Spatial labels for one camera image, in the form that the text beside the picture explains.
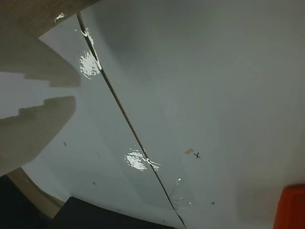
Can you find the orange cube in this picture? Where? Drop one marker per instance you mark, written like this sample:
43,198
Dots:
291,210

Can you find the dark brown open box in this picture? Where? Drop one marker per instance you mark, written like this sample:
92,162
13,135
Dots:
107,217

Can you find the large white paper sheet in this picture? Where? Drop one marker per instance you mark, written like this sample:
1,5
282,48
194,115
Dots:
214,95

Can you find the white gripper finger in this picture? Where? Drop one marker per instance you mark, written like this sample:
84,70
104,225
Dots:
35,62
35,128

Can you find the small white paper sheet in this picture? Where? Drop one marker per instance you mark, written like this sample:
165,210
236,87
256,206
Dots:
100,133

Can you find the clear adhesive tape piece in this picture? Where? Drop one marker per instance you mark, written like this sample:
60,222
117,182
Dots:
183,193

